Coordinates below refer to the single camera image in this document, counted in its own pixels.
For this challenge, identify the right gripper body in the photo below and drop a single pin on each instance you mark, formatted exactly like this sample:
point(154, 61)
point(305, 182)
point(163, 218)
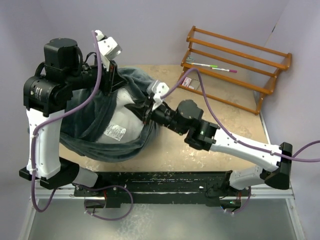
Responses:
point(160, 114)

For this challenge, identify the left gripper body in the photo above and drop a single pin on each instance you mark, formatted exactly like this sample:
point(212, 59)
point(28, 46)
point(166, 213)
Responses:
point(89, 75)

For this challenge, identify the white pillow insert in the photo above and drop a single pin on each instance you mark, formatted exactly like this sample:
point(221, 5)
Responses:
point(124, 126)

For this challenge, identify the zebra print pillowcase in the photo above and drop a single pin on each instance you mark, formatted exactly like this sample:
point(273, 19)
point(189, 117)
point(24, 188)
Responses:
point(80, 130)

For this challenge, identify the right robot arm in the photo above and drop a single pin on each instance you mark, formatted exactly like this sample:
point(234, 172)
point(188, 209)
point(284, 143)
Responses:
point(272, 166)

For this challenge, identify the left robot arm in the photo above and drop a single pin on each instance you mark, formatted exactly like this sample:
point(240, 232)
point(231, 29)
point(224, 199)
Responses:
point(45, 97)

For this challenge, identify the red and white card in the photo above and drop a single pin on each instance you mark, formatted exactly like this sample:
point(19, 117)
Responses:
point(186, 82)

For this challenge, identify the green capped white marker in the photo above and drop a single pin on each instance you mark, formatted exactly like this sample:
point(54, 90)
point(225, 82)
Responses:
point(204, 65)

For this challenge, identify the pink capped white marker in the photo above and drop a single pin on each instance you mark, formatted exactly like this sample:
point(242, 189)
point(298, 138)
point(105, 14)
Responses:
point(225, 70)

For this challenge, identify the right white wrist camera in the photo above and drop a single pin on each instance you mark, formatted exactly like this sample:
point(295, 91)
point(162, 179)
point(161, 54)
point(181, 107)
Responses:
point(158, 89)

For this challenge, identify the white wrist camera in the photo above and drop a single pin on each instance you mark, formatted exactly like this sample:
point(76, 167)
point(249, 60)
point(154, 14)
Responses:
point(108, 47)
point(158, 89)

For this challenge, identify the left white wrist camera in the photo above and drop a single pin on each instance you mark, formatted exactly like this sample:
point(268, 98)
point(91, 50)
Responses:
point(108, 47)

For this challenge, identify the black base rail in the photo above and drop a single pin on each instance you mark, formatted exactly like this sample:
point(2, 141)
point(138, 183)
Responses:
point(210, 188)

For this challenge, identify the aluminium frame rail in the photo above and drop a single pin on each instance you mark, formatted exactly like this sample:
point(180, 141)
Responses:
point(265, 192)

